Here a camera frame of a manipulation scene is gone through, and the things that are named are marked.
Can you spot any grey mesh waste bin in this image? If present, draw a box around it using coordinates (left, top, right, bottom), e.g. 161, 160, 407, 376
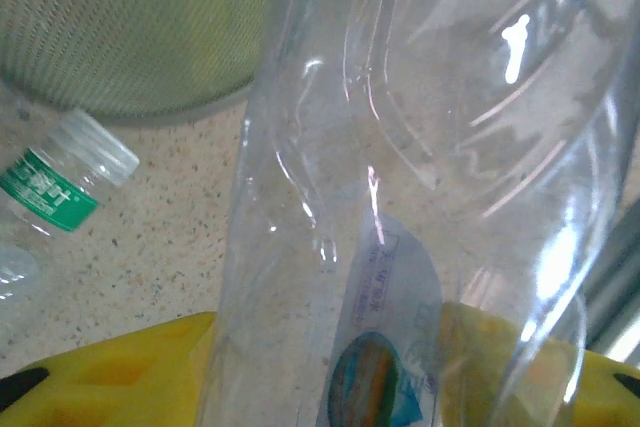
0, 0, 301, 126

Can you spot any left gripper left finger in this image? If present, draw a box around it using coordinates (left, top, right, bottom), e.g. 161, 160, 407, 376
0, 310, 219, 427

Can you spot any clear bottle with purple label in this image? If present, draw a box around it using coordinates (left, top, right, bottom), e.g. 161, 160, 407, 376
197, 0, 631, 427

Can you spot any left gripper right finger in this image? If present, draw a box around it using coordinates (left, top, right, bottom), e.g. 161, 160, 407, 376
439, 300, 640, 427

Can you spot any clear bottle with green label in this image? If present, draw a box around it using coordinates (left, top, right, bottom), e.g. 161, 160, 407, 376
0, 107, 141, 301

